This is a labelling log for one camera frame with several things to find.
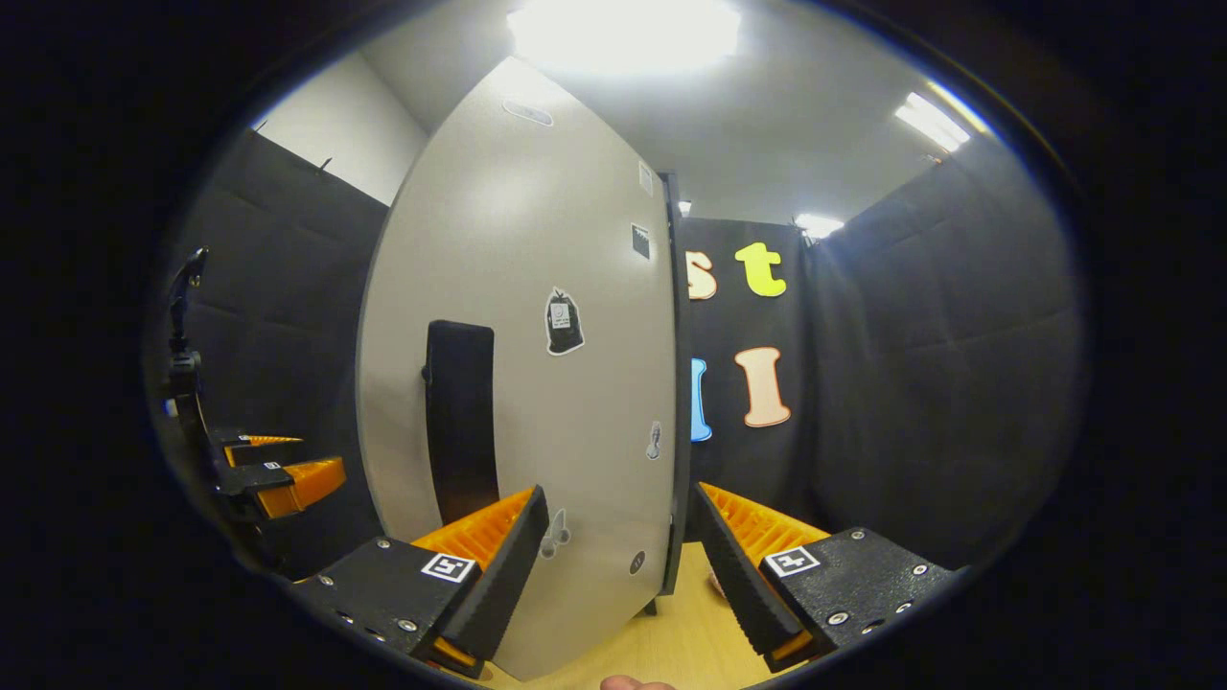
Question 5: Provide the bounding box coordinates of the grey cabinet door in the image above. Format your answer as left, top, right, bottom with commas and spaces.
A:
357, 56, 683, 683

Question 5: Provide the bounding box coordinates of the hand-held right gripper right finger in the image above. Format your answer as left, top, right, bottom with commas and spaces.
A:
690, 482, 964, 674

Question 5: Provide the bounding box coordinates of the black backdrop cloth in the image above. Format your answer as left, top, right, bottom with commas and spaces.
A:
144, 125, 1084, 576

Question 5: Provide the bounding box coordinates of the black door handle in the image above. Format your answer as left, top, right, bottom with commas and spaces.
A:
423, 320, 501, 526

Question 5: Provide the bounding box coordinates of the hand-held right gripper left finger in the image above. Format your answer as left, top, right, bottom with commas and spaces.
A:
292, 484, 550, 679

